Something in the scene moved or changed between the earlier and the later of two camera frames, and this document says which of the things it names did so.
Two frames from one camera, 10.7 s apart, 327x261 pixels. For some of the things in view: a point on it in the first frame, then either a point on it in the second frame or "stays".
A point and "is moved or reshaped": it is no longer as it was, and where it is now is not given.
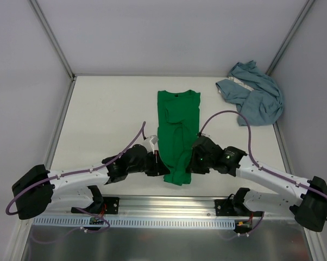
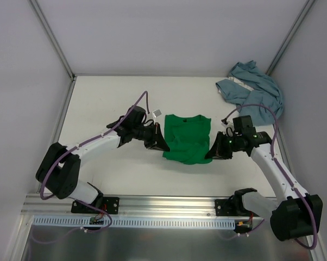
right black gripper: x=194 y=159 -> x=225 y=145
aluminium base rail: x=170 y=207 stays
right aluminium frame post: x=309 y=5 stays
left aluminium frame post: x=51 y=35 stays
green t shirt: x=178 y=124 is moved or reshaped
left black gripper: x=157 y=165 -> x=154 y=136
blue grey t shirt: x=263 y=105 stays
